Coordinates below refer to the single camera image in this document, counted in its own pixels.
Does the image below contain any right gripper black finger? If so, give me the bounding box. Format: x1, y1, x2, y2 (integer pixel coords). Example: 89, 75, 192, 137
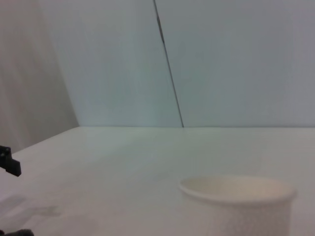
0, 145, 22, 178

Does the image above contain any white paper cup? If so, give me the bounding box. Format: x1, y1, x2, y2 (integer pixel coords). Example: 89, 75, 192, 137
178, 175, 298, 236

